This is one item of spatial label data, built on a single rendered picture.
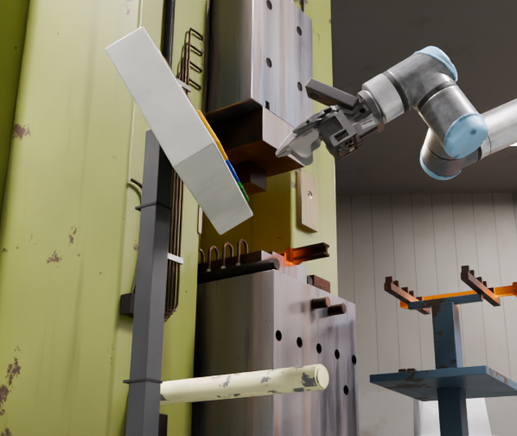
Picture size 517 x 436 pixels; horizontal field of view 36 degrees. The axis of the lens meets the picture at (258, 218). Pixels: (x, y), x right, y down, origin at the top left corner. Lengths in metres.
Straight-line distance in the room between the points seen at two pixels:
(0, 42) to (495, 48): 4.75
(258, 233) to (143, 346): 1.04
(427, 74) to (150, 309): 0.69
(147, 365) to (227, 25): 1.09
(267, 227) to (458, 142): 0.94
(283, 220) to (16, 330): 0.84
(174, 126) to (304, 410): 0.79
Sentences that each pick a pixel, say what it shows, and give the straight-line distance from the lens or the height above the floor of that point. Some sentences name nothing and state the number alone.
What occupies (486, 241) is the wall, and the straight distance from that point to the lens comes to 8.91.
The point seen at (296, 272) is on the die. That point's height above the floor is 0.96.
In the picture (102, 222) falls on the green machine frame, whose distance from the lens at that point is 1.80.
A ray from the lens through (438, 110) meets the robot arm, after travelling 1.57.
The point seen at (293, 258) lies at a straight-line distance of 1.98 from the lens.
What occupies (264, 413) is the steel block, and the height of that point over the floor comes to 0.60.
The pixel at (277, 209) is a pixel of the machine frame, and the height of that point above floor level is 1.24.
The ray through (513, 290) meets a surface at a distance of 2.35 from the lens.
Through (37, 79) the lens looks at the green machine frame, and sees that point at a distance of 2.20.
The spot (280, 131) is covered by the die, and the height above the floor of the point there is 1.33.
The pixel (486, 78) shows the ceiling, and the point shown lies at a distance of 6.84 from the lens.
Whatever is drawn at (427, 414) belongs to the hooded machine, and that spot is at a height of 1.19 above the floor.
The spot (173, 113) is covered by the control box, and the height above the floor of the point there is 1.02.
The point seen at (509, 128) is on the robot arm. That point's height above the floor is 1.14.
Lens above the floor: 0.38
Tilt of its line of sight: 21 degrees up
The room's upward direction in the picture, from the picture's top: 1 degrees clockwise
